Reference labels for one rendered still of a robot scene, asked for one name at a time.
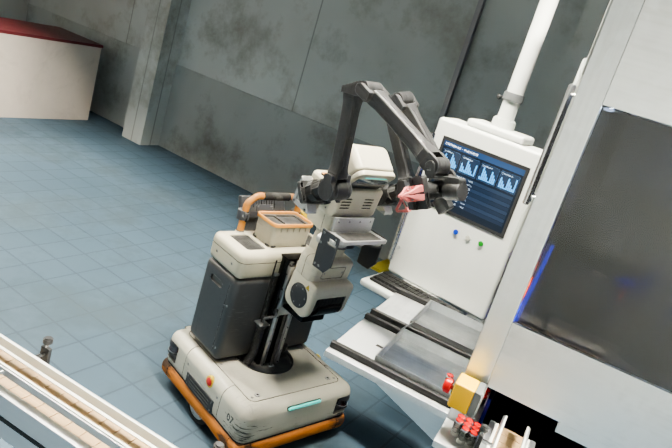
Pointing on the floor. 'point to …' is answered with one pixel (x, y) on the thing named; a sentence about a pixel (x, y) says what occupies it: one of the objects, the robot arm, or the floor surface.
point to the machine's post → (559, 172)
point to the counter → (45, 71)
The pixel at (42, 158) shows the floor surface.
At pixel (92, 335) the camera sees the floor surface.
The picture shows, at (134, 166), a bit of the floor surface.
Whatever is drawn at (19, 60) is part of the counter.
